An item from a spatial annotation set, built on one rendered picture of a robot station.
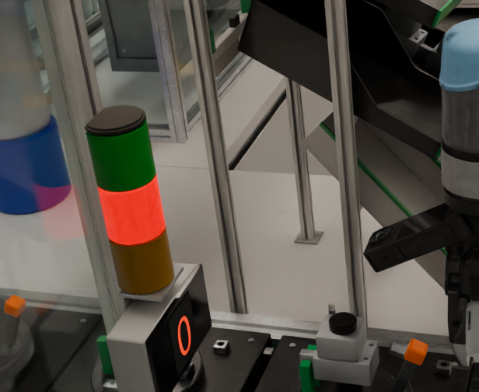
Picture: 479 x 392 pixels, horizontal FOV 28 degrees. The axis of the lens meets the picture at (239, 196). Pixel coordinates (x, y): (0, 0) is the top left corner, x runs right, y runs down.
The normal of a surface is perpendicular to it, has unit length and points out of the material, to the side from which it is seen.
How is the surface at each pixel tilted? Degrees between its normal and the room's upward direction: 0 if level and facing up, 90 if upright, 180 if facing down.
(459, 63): 87
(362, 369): 90
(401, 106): 25
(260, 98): 0
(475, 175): 89
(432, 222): 29
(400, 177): 45
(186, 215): 0
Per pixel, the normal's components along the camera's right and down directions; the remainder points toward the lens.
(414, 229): -0.56, -0.79
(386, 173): 0.53, -0.51
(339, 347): -0.33, 0.48
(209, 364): -0.12, -0.87
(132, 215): 0.15, 0.45
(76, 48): 0.94, 0.06
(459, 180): -0.73, 0.40
